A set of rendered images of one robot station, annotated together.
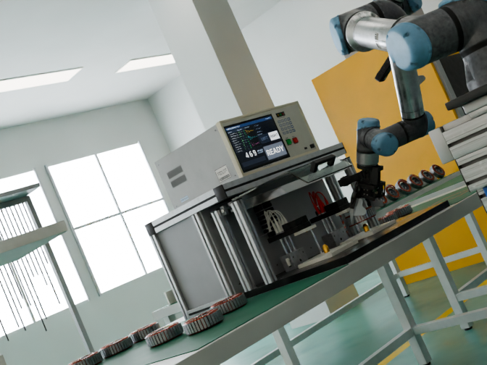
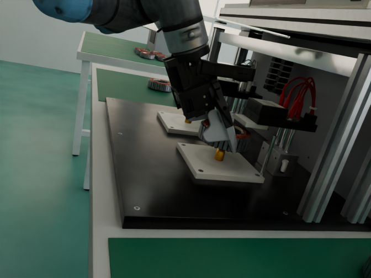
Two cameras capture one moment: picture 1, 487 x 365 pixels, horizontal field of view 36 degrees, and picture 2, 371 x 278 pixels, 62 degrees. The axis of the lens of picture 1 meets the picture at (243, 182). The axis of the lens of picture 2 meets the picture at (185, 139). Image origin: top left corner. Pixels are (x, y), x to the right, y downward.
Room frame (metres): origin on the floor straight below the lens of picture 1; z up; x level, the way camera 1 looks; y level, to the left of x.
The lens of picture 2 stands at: (2.83, -0.92, 1.03)
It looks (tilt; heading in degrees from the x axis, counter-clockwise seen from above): 19 degrees down; 116
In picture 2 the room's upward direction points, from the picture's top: 13 degrees clockwise
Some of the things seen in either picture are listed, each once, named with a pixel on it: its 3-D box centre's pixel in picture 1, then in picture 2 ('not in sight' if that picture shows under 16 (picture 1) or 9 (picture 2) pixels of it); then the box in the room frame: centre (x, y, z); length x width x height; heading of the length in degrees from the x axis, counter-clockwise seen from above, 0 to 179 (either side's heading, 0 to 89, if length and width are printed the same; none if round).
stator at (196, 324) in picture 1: (203, 321); (160, 85); (2.08, 0.25, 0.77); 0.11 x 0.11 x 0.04
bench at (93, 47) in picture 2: not in sight; (135, 88); (0.97, 1.55, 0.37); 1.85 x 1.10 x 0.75; 136
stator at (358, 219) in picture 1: (360, 216); (224, 134); (2.63, -0.32, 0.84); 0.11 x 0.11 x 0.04
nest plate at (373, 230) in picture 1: (367, 232); (217, 161); (2.63, -0.32, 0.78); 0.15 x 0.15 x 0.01; 46
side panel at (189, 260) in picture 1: (193, 267); not in sight; (2.59, 0.27, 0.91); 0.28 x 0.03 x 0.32; 46
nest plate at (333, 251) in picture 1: (327, 253); (187, 124); (2.46, -0.16, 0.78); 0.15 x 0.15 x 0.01; 46
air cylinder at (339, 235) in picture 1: (335, 238); (276, 158); (2.73, -0.22, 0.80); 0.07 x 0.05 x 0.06; 136
